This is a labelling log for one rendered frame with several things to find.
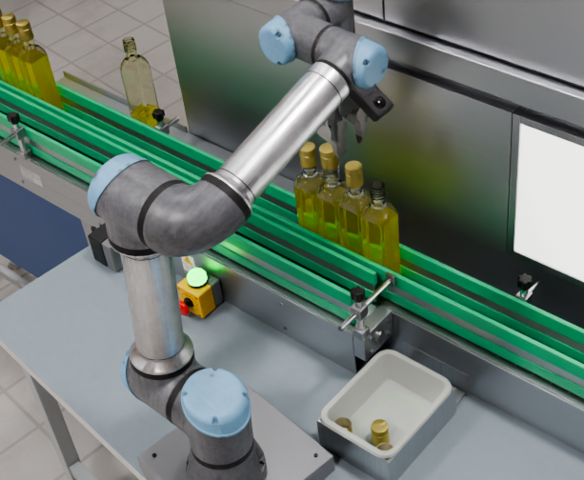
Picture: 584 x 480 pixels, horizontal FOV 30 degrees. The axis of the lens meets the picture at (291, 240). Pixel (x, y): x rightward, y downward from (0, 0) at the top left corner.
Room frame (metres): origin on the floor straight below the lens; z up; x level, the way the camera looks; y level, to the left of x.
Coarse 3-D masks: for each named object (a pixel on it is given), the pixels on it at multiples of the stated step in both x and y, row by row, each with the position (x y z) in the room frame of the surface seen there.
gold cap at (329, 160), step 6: (324, 144) 1.69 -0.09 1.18; (330, 144) 1.69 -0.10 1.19; (324, 150) 1.67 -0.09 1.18; (330, 150) 1.67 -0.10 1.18; (324, 156) 1.67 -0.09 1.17; (330, 156) 1.66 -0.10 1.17; (336, 156) 1.67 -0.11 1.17; (324, 162) 1.67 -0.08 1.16; (330, 162) 1.66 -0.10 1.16; (336, 162) 1.67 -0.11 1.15; (324, 168) 1.67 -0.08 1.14; (330, 168) 1.66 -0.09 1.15
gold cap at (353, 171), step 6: (348, 162) 1.65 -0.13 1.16; (354, 162) 1.65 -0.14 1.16; (348, 168) 1.64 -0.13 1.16; (354, 168) 1.63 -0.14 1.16; (360, 168) 1.63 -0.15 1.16; (348, 174) 1.63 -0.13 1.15; (354, 174) 1.62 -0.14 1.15; (360, 174) 1.63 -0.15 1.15; (348, 180) 1.63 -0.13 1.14; (354, 180) 1.62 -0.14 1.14; (360, 180) 1.63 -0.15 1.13; (348, 186) 1.63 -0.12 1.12; (354, 186) 1.62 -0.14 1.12; (360, 186) 1.63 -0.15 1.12
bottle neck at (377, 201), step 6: (372, 186) 1.60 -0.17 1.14; (378, 186) 1.61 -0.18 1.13; (384, 186) 1.59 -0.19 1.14; (372, 192) 1.59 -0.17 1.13; (378, 192) 1.58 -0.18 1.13; (384, 192) 1.59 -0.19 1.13; (372, 198) 1.59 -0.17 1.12; (378, 198) 1.58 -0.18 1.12; (384, 198) 1.59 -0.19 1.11; (372, 204) 1.59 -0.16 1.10; (378, 204) 1.58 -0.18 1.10; (384, 204) 1.59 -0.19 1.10
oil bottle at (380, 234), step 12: (372, 216) 1.58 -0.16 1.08; (384, 216) 1.57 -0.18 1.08; (396, 216) 1.59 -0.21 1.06; (372, 228) 1.58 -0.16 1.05; (384, 228) 1.56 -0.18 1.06; (396, 228) 1.59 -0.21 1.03; (372, 240) 1.58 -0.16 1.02; (384, 240) 1.56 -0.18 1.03; (396, 240) 1.59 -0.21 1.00; (372, 252) 1.58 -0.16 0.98; (384, 252) 1.56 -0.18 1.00; (396, 252) 1.59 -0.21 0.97; (384, 264) 1.56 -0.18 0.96; (396, 264) 1.58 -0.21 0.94
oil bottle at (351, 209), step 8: (368, 192) 1.64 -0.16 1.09; (344, 200) 1.63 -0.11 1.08; (352, 200) 1.62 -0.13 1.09; (360, 200) 1.62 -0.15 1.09; (368, 200) 1.63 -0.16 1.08; (344, 208) 1.63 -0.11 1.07; (352, 208) 1.61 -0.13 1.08; (360, 208) 1.61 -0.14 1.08; (344, 216) 1.63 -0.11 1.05; (352, 216) 1.61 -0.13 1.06; (360, 216) 1.61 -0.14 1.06; (344, 224) 1.63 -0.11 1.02; (352, 224) 1.61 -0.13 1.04; (360, 224) 1.61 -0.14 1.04; (344, 232) 1.63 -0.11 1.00; (352, 232) 1.62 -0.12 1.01; (360, 232) 1.60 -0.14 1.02; (344, 240) 1.63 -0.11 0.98; (352, 240) 1.62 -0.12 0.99; (360, 240) 1.60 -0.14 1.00; (352, 248) 1.62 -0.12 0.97; (360, 248) 1.61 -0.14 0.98
